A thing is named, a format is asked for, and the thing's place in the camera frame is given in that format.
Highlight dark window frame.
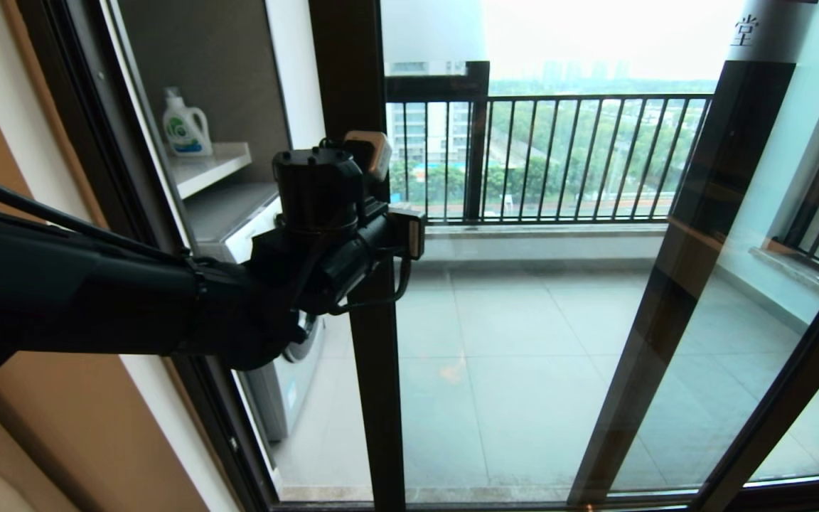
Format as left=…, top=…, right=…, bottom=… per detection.
left=384, top=61, right=491, bottom=224

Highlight dark framed sliding glass door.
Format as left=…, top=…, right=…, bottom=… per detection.
left=308, top=0, right=819, bottom=512

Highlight stone window sill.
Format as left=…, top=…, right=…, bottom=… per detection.
left=424, top=223, right=668, bottom=242
left=747, top=245, right=819, bottom=299

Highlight long black balcony railing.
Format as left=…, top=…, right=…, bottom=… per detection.
left=387, top=92, right=714, bottom=225

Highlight short black balcony railing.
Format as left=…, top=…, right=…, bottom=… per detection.
left=772, top=96, right=819, bottom=274

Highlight grey high-rise building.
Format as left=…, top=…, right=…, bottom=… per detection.
left=387, top=61, right=471, bottom=164

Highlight white detergent bottle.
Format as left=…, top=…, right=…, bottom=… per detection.
left=163, top=87, right=214, bottom=158

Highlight white front-load washing machine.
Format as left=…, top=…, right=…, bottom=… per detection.
left=186, top=181, right=326, bottom=443

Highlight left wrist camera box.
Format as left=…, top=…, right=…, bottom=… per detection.
left=341, top=130, right=393, bottom=186

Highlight fixed dark framed glass panel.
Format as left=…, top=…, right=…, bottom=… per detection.
left=567, top=0, right=819, bottom=507

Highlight white shelf board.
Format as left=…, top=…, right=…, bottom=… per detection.
left=171, top=142, right=254, bottom=200

